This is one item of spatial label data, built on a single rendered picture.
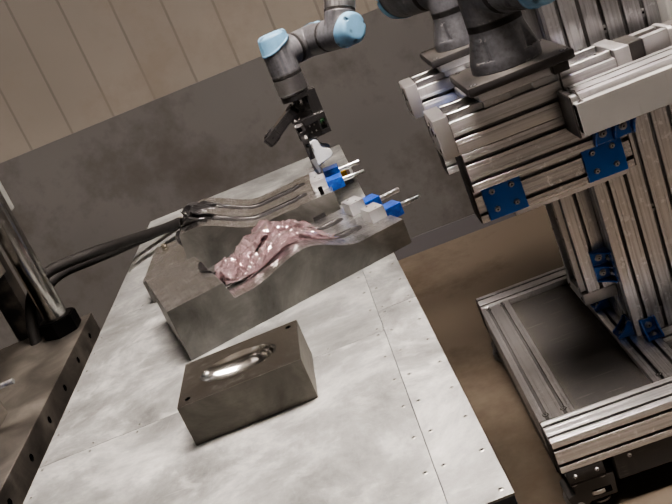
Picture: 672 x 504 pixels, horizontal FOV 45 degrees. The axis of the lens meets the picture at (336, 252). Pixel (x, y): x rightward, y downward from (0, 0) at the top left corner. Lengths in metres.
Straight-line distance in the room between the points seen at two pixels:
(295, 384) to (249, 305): 0.37
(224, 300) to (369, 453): 0.58
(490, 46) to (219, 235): 0.74
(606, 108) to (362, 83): 2.06
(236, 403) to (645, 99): 0.98
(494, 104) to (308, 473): 0.94
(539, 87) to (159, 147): 2.27
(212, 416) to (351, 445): 0.25
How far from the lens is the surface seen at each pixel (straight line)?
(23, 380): 2.00
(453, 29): 2.22
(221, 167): 3.70
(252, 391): 1.24
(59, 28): 3.75
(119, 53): 3.70
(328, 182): 1.95
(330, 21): 1.97
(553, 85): 1.77
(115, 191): 3.81
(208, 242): 1.94
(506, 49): 1.73
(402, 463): 1.03
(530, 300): 2.60
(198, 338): 1.57
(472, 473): 0.97
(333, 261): 1.61
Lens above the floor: 1.38
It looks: 19 degrees down
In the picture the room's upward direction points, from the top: 23 degrees counter-clockwise
